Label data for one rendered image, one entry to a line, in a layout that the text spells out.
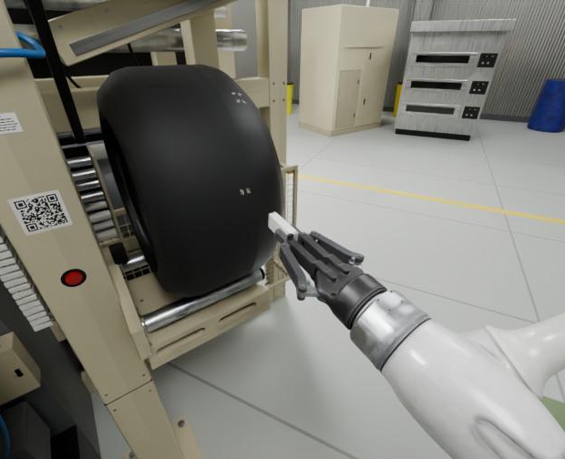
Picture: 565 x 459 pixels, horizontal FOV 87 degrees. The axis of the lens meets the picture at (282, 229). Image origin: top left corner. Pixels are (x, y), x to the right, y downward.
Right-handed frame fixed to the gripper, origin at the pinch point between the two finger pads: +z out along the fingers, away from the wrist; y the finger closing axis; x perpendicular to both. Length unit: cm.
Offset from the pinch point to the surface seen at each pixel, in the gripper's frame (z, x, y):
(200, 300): 18.7, 32.5, 10.1
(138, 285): 47, 47, 21
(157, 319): 18.8, 32.5, 21.4
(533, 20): 267, -32, -786
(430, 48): 292, 18, -506
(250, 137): 17.3, -9.8, -3.5
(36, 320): 28, 27, 43
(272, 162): 14.5, -4.8, -7.3
